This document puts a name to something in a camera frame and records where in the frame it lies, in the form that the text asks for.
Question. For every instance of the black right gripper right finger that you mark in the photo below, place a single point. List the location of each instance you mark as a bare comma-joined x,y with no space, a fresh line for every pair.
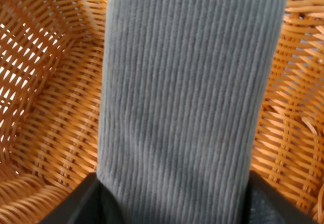
264,204

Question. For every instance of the grey felt board eraser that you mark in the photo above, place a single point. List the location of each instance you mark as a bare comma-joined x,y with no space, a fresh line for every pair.
182,86

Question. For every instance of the orange wicker basket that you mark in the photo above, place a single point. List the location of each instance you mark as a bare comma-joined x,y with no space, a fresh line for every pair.
51,66

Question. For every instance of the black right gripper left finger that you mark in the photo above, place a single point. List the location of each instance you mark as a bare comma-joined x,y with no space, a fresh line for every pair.
90,202

